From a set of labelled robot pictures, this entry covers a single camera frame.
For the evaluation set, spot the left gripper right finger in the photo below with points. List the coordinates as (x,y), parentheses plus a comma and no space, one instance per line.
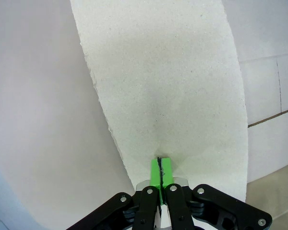
(177,206)

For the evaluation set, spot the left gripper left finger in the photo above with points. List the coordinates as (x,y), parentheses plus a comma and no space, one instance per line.
(146,206)

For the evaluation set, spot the white paper towel sheet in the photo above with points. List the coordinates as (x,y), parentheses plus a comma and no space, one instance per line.
(158,83)

